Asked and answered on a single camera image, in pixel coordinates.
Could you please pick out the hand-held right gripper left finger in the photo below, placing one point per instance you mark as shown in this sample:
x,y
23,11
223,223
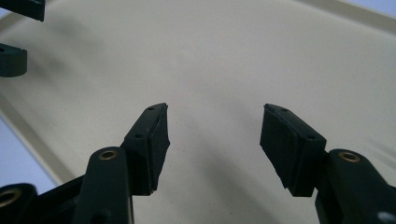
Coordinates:
x,y
149,149

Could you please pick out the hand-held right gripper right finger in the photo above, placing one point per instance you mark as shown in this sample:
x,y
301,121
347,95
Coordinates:
x,y
289,149

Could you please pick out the beige plastic tray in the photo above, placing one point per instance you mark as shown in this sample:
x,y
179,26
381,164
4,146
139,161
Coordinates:
x,y
218,62

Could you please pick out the white board mat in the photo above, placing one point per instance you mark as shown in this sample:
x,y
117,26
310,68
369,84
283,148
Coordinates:
x,y
18,155

